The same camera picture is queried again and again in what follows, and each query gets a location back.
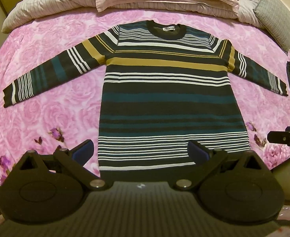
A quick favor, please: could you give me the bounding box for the striped knit sweater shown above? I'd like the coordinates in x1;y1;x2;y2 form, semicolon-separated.
4;20;287;181

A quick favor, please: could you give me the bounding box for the pink floral bed blanket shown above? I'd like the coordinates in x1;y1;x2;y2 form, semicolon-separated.
0;8;290;183

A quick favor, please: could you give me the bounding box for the grey checked cushion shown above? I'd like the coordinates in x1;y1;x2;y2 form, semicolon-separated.
253;0;290;53

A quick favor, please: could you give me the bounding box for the grey striped pillow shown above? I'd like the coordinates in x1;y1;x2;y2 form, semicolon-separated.
1;0;96;34

